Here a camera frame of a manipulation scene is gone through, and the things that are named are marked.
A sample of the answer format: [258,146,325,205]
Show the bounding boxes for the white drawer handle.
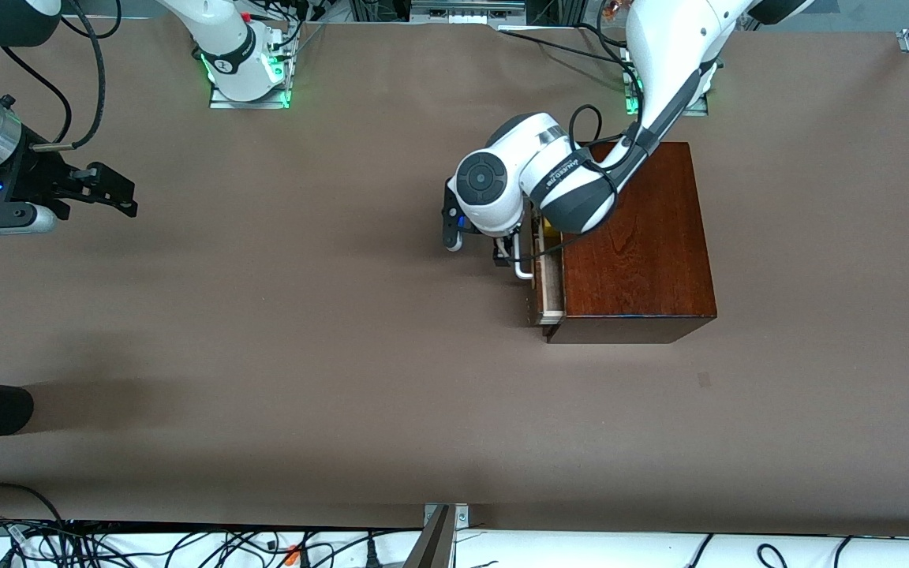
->
[511,235,537,282]

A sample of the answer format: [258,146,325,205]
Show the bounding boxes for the light wood drawer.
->
[529,209,567,327]

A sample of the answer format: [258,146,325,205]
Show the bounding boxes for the dark brown wooden cabinet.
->
[545,142,718,345]

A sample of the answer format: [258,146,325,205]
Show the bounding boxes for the grey power strip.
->
[410,0,529,24]

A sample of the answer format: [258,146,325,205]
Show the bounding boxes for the dark metal beam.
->
[403,505,457,568]

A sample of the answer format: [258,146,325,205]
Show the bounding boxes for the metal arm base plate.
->
[208,77,292,110]
[623,71,710,118]

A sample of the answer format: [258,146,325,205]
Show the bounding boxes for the black base cable bundle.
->
[497,0,645,80]
[253,0,331,80]

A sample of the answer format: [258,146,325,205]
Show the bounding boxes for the grey metal bracket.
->
[423,503,472,529]

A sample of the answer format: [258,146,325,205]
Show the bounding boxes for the black looped cable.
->
[0,482,65,526]

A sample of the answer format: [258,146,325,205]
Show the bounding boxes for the tangled black cables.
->
[0,514,424,568]

